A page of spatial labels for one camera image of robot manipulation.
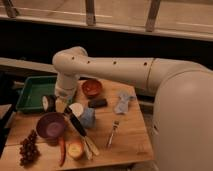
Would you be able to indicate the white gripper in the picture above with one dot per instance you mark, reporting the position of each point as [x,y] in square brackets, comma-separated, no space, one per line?
[64,89]

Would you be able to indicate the corn cob with husk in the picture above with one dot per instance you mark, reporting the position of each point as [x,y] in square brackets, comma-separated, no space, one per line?
[90,148]

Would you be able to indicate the white cup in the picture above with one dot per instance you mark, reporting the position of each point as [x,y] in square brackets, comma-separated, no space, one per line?
[77,109]

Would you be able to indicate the green plastic tray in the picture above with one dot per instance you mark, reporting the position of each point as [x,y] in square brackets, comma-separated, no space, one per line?
[35,87]

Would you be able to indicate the blue sponge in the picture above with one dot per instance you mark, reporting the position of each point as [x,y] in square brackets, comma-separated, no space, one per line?
[87,119]

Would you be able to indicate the dark brown block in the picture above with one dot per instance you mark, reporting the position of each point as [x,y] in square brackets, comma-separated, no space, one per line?
[96,103]

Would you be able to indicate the wooden table board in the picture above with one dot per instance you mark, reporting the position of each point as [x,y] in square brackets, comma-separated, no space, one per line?
[130,144]

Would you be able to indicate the purple bowl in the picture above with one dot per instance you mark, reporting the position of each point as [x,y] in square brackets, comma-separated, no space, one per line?
[51,126]

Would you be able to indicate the red grapes bunch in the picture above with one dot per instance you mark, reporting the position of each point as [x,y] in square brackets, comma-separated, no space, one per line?
[28,150]

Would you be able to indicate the light blue cloth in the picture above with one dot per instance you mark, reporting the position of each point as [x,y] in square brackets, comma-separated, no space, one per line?
[122,107]

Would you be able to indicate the red bowl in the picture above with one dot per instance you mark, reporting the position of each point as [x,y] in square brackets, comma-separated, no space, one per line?
[91,88]

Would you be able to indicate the metal fork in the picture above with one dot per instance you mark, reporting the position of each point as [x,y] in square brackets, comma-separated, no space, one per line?
[115,126]

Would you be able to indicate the yellow red apple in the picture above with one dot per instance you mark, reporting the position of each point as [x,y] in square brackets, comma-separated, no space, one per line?
[75,150]

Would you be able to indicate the red chili pepper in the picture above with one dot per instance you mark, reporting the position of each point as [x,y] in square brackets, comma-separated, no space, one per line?
[62,150]

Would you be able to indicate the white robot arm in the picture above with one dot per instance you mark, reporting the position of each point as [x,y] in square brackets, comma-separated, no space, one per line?
[183,106]

